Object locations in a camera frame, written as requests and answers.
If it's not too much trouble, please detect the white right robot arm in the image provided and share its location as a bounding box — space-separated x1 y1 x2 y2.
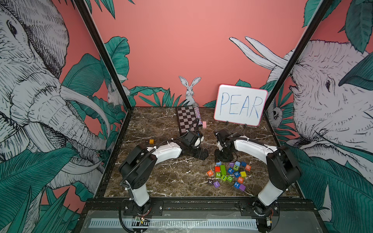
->
214 129 302 212

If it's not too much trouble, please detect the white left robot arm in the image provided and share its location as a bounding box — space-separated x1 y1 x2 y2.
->
119 131 208 207

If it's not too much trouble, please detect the whiteboard with PEAR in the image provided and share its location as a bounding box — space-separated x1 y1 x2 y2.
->
214 84 268 126

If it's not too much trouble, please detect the dark red chessboard box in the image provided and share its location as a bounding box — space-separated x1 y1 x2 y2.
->
176 106 199 136

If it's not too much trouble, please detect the tall green block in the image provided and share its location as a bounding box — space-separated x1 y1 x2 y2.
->
220 165 227 176

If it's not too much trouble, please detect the orange R block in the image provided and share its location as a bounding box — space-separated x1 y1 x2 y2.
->
207 170 214 177

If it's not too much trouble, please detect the blue W block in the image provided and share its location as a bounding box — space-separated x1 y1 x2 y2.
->
234 171 241 178

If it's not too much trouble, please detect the glittery pink tube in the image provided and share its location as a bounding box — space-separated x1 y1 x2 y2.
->
193 103 203 126

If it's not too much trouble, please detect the purple block front left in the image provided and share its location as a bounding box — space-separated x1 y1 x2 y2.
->
213 181 220 188

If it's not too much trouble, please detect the purple block front right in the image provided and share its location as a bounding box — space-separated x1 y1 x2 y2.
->
239 184 246 192

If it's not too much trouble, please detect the white vented strip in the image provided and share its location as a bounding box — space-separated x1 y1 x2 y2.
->
88 218 259 230

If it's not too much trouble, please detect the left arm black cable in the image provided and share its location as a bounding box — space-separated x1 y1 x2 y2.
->
118 197 140 233

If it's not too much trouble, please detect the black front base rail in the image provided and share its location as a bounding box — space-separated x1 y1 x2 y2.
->
82 197 317 218

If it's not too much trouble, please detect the black right frame post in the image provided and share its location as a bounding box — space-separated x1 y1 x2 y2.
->
264 0 333 111

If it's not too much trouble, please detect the black frame post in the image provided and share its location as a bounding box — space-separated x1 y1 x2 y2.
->
73 0 133 110
264 0 333 111

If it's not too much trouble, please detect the black left frame post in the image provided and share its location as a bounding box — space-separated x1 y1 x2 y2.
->
73 0 133 110

